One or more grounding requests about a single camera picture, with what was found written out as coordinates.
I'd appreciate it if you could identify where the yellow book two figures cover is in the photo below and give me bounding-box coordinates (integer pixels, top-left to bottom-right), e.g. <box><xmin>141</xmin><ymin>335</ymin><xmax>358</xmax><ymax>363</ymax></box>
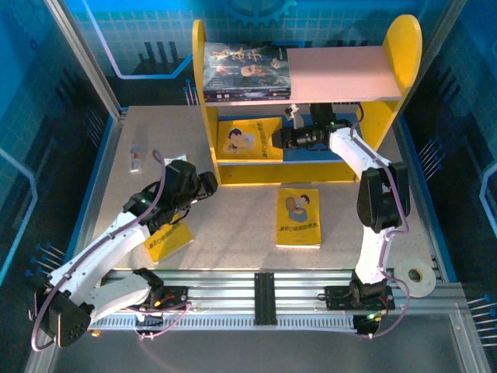
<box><xmin>215</xmin><ymin>117</ymin><xmax>285</xmax><ymax>162</ymax></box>

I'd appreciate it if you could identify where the dark wolf cover book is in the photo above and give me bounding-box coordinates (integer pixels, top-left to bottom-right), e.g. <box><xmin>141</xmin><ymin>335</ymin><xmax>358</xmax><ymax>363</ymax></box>
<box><xmin>203</xmin><ymin>91</ymin><xmax>292</xmax><ymax>99</ymax></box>

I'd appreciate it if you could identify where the yellow book blue figure cover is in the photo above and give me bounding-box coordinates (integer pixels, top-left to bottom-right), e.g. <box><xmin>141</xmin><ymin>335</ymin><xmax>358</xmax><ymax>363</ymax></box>
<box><xmin>143</xmin><ymin>212</ymin><xmax>195</xmax><ymax>266</ymax></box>

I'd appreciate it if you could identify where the dark Guiguzi portrait book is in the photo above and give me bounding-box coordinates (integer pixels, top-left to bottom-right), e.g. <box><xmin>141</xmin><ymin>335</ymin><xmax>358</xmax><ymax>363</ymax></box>
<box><xmin>204</xmin><ymin>96</ymin><xmax>292</xmax><ymax>103</ymax></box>
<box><xmin>203</xmin><ymin>41</ymin><xmax>293</xmax><ymax>93</ymax></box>

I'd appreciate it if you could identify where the yellow book brown figure cover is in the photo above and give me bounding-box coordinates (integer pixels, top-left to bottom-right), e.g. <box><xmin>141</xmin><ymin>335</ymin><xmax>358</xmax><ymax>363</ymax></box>
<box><xmin>275</xmin><ymin>187</ymin><xmax>322</xmax><ymax>249</ymax></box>

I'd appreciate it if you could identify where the small white stick with red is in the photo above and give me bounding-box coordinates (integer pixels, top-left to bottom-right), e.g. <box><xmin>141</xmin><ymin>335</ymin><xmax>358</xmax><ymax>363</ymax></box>
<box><xmin>129</xmin><ymin>145</ymin><xmax>142</xmax><ymax>174</ymax></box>

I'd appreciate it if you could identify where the yellow wooden bookshelf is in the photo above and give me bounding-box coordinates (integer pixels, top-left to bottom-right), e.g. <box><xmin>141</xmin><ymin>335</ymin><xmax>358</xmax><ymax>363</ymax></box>
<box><xmin>193</xmin><ymin>14</ymin><xmax>423</xmax><ymax>187</ymax></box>

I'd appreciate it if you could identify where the white tape roll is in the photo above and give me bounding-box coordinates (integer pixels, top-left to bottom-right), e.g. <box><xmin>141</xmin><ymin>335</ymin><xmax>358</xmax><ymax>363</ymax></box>
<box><xmin>392</xmin><ymin>257</ymin><xmax>436</xmax><ymax>299</ymax></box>

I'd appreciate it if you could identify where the small black controller box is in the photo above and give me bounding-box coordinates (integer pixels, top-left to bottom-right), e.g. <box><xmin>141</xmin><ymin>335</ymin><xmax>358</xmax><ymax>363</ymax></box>
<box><xmin>353</xmin><ymin>312</ymin><xmax>385</xmax><ymax>338</ymax></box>

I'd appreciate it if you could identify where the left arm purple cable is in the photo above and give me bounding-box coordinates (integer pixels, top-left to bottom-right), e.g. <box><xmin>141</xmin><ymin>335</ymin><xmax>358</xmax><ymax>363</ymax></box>
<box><xmin>30</xmin><ymin>149</ymin><xmax>194</xmax><ymax>353</ymax></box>

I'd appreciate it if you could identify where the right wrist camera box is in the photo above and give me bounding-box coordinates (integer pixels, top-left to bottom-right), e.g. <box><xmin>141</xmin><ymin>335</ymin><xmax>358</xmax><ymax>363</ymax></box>
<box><xmin>284</xmin><ymin>103</ymin><xmax>303</xmax><ymax>130</ymax></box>

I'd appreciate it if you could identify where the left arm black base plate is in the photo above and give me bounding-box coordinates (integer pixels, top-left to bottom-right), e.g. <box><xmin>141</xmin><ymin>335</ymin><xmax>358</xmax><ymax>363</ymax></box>
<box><xmin>149</xmin><ymin>285</ymin><xmax>188</xmax><ymax>312</ymax></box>

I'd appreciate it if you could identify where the black rail bracket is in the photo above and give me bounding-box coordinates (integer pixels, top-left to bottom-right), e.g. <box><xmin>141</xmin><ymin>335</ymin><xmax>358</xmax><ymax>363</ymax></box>
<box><xmin>253</xmin><ymin>271</ymin><xmax>278</xmax><ymax>326</ymax></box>

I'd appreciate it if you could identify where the grey slotted cable duct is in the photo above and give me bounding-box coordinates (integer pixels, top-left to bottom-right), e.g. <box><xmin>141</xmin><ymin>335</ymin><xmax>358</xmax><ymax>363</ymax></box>
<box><xmin>91</xmin><ymin>312</ymin><xmax>357</xmax><ymax>332</ymax></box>

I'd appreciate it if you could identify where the aluminium mounting rail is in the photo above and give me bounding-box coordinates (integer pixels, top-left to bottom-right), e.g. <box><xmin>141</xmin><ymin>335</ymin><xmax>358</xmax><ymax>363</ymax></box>
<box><xmin>49</xmin><ymin>270</ymin><xmax>465</xmax><ymax>316</ymax></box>

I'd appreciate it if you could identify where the aluminium enclosure post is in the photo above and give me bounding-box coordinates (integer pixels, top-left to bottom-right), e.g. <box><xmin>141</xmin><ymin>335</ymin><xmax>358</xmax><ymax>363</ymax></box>
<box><xmin>43</xmin><ymin>0</ymin><xmax>126</xmax><ymax>120</ymax></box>
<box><xmin>401</xmin><ymin>0</ymin><xmax>467</xmax><ymax>116</ymax></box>

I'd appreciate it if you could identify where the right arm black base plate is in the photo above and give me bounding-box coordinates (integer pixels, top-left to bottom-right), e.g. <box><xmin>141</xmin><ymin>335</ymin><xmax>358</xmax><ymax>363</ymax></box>
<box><xmin>325</xmin><ymin>285</ymin><xmax>396</xmax><ymax>312</ymax></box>

